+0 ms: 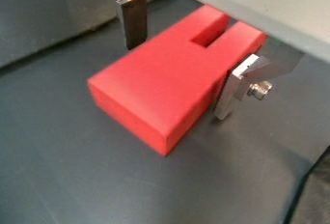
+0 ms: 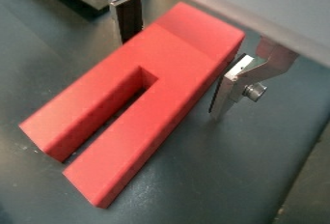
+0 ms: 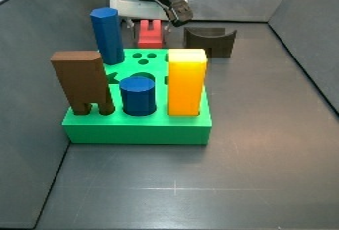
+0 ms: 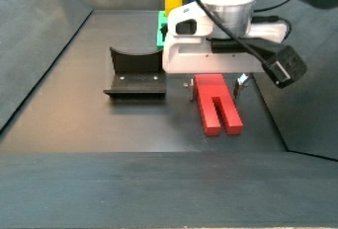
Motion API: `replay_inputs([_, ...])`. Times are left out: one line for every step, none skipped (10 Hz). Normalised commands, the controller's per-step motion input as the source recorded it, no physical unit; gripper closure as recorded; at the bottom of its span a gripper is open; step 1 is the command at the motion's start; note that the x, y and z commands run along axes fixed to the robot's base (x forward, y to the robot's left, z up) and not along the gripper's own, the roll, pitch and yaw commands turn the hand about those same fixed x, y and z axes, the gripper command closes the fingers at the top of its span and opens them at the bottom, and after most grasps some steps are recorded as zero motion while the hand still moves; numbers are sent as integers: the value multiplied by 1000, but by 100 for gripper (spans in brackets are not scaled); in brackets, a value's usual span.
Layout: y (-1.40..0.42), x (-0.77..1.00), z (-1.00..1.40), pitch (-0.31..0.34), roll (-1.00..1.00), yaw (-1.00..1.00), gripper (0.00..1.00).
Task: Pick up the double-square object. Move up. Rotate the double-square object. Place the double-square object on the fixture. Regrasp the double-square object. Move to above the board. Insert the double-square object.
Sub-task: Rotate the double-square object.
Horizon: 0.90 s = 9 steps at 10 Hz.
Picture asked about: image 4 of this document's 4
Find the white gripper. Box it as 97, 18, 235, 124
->
163, 2, 287, 102

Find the red double-square block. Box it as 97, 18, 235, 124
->
193, 74, 243, 136

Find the robot arm white silver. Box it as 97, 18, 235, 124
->
163, 0, 338, 90

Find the green shape-sorter board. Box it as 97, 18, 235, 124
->
156, 11, 168, 48

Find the black curved stand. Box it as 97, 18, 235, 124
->
102, 47, 167, 99

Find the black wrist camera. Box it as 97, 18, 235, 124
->
211, 38, 307, 89

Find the black cable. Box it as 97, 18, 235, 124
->
183, 0, 293, 66

